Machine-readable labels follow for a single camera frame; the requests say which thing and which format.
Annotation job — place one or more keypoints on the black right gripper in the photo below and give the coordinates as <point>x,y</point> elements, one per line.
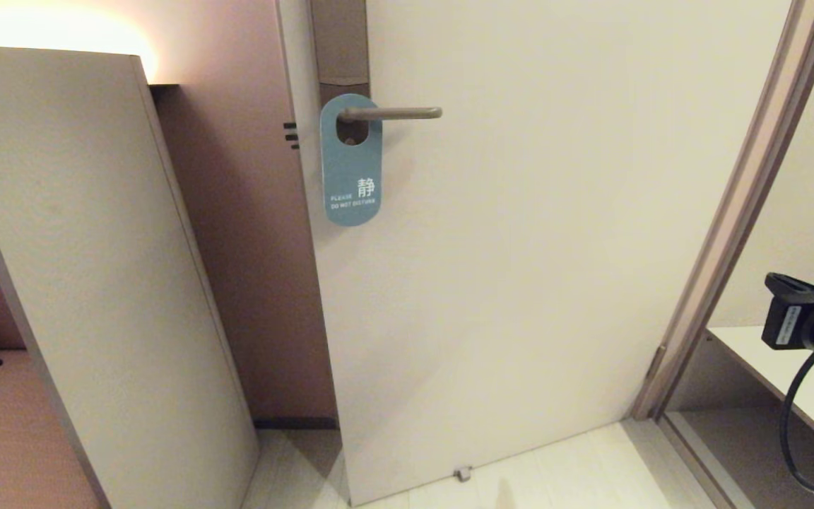
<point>813,318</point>

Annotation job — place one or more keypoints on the blue do-not-disturb door hanger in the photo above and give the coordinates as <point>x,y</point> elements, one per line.
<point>350,170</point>

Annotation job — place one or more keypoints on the white door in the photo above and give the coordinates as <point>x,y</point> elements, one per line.
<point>520,283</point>

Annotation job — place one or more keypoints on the metal lock plate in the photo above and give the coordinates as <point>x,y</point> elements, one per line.
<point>340,42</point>

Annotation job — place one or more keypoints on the white shelf board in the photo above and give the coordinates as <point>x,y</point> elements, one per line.
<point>760,360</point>

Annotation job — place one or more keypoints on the small grey floor doorstop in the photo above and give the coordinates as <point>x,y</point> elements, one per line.
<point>462,474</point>

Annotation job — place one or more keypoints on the dark skirting board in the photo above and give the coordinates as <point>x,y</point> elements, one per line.
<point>294,423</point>

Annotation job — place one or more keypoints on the beige upright panel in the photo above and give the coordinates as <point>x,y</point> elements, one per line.
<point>96,247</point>

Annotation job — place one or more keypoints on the beige door frame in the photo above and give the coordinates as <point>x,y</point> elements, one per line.
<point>732,212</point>

